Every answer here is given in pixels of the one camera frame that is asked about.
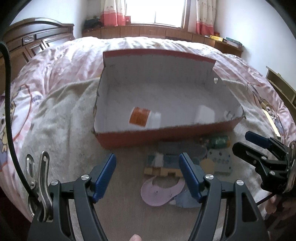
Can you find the olive wooden shelf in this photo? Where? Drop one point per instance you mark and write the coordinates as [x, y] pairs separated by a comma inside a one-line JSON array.
[[284, 89]]

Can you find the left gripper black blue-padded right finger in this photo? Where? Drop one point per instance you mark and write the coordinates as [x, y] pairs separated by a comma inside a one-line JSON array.
[[208, 190]]

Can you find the red cardboard box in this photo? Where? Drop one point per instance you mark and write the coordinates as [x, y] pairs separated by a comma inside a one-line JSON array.
[[183, 87]]

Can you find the wooden block toy piece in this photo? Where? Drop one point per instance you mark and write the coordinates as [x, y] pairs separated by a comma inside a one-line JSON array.
[[163, 172]]

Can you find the tan round disc piece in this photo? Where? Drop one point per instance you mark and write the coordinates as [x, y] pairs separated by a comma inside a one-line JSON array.
[[208, 166]]

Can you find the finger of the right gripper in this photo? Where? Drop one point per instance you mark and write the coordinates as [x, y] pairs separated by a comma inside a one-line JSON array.
[[253, 157], [264, 142]]

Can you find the blue fuzzy whale piece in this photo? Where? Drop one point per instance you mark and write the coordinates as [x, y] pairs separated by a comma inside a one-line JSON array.
[[185, 200]]

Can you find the grey perforated toy block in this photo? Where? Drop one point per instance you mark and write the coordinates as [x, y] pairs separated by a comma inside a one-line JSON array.
[[221, 159]]

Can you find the pink white curtain right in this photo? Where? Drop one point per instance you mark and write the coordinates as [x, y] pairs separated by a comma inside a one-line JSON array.
[[206, 13]]

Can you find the pink white curtain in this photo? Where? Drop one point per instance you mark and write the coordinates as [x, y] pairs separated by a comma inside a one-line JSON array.
[[206, 13], [113, 13]]

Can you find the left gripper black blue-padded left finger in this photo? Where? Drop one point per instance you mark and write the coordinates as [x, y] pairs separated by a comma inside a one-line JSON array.
[[86, 191]]

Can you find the books on bench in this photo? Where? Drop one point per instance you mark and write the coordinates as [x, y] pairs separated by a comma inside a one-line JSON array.
[[226, 40]]

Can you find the pink white curtain left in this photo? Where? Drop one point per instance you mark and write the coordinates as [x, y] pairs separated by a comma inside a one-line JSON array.
[[113, 13]]

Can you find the white orange-labelled bottle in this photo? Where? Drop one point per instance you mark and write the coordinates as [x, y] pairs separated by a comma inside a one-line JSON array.
[[143, 118]]

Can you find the dark wooden headboard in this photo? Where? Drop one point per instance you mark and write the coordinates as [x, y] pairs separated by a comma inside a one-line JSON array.
[[26, 38]]

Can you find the dark clothes pile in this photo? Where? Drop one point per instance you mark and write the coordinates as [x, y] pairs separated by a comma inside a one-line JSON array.
[[92, 23]]

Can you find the grey fleece blanket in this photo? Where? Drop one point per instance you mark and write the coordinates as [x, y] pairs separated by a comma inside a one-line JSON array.
[[63, 127]]

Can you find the pink whale-shaped toy piece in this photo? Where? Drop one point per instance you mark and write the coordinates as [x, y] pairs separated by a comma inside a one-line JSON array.
[[155, 196]]

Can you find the green small bottle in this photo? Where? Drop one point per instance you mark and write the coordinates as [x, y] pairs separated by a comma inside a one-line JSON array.
[[215, 142]]

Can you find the person's hand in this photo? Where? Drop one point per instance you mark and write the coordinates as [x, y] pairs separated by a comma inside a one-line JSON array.
[[288, 206]]

